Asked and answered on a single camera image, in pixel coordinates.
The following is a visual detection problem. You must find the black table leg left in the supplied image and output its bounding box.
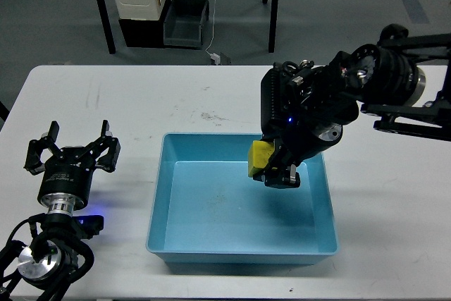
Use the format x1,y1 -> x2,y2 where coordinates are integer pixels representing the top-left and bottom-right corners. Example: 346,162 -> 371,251
96,0 -> 116,54

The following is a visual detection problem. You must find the black storage box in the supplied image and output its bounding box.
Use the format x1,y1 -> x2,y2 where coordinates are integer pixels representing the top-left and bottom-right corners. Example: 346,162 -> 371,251
118,0 -> 171,49

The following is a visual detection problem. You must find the white hanging cable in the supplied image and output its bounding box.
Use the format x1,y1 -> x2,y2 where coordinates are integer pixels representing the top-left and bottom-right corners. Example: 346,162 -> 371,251
205,0 -> 218,56

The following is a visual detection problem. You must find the grey plastic bin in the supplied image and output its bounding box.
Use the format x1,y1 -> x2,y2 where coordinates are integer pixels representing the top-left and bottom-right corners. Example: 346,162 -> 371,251
163,0 -> 209,49

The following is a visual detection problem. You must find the yellow block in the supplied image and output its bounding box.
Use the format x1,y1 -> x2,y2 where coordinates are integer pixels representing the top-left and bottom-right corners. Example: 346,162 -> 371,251
247,140 -> 275,178

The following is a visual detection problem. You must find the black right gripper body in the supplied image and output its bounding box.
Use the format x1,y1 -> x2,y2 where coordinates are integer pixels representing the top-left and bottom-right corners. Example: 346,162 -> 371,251
260,61 -> 359,170

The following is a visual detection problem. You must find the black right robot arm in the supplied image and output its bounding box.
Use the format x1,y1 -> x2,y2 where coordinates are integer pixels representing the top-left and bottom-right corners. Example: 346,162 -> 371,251
248,24 -> 450,188

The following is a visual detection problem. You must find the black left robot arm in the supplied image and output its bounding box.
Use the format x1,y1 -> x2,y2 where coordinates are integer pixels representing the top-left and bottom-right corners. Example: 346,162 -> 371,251
1,121 -> 121,300

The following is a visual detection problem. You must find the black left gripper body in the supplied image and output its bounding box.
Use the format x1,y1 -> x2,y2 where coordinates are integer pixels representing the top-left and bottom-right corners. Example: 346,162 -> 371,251
37,147 -> 99,211

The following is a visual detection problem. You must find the white power adapter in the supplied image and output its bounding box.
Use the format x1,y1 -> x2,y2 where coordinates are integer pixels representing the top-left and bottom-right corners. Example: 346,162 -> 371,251
209,53 -> 221,66

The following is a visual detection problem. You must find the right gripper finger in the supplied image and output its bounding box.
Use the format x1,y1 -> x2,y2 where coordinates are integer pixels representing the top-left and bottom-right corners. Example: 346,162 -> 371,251
252,145 -> 301,188

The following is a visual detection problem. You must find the blue plastic tray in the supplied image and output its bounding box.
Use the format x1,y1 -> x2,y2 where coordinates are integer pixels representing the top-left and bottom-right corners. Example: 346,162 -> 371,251
147,133 -> 339,265

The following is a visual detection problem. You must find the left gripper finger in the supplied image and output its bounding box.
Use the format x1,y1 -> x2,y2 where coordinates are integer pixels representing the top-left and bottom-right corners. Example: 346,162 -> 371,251
84,120 -> 121,173
24,121 -> 59,175

